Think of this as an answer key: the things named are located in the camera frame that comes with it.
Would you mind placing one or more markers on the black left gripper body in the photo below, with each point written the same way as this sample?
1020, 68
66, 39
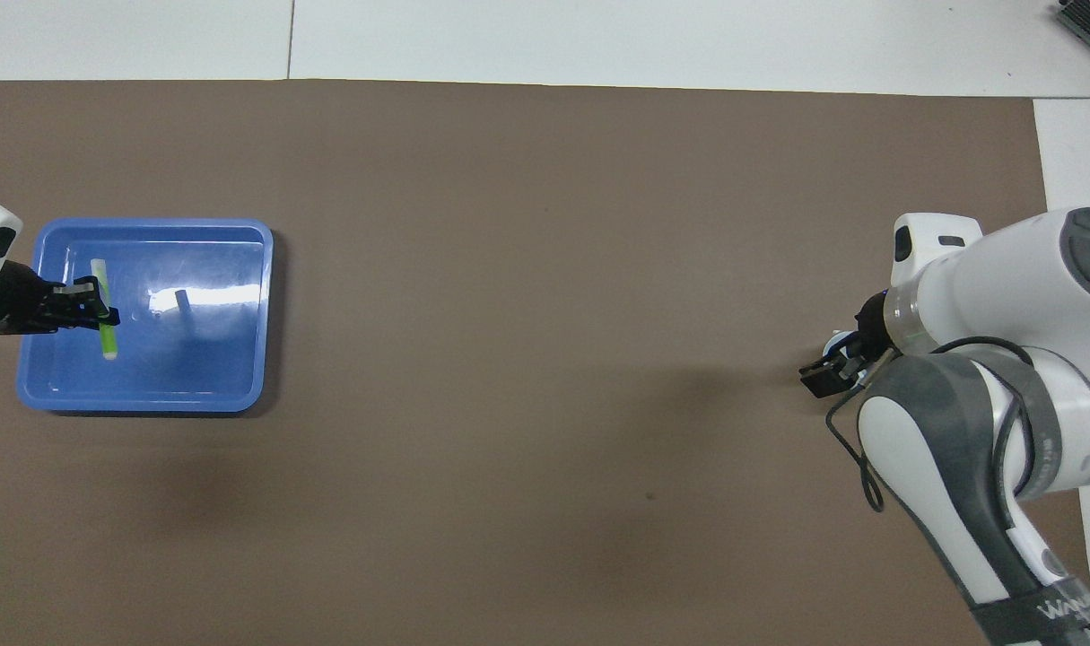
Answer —
20, 301

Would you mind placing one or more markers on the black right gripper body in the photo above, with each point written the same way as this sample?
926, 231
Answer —
872, 327

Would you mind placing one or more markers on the green highlighter pen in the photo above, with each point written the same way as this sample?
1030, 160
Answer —
108, 341

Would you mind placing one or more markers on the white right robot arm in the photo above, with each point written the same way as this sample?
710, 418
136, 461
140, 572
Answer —
1002, 287

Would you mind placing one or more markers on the blue plastic tray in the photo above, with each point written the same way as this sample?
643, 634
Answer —
222, 359

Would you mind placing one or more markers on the brown table mat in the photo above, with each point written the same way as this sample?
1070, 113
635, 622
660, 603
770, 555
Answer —
544, 269

